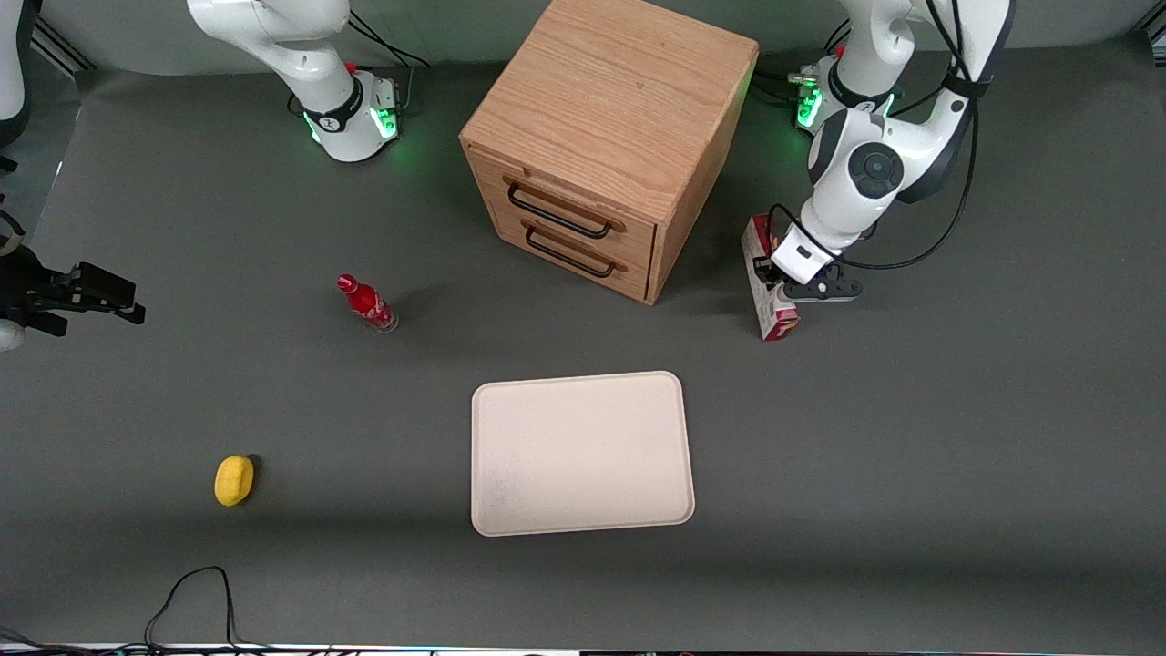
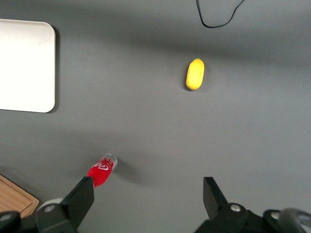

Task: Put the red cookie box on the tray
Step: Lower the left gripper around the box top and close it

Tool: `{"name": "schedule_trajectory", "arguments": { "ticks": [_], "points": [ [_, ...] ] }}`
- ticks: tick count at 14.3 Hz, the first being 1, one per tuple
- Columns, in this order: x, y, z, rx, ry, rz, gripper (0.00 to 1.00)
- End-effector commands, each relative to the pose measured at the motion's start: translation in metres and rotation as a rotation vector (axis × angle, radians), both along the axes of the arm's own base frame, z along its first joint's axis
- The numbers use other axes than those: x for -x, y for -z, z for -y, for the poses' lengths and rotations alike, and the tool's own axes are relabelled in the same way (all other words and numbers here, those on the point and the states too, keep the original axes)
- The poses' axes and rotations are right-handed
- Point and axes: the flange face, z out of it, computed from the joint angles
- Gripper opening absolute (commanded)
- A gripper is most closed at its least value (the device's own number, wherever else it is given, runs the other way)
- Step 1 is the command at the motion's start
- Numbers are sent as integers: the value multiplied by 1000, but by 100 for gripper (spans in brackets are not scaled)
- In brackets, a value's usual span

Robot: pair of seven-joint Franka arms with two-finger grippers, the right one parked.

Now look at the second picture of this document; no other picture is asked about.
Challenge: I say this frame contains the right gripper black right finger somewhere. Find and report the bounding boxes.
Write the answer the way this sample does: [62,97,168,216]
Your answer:
[194,177,302,233]

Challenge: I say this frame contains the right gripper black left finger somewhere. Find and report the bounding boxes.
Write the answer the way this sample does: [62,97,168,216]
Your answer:
[0,177,95,233]

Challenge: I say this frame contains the cream plastic tray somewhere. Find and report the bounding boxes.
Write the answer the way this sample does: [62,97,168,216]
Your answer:
[0,18,56,114]

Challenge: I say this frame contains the red cola bottle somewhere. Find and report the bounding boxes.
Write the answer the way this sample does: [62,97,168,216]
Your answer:
[86,152,118,189]

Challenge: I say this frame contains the wooden drawer cabinet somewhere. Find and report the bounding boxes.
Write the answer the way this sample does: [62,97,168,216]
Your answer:
[0,173,40,219]

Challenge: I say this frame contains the yellow lemon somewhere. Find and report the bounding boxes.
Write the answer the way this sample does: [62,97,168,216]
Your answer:
[186,57,206,92]

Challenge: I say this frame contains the thin black cable on table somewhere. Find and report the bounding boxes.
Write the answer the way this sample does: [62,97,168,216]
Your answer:
[196,0,246,29]

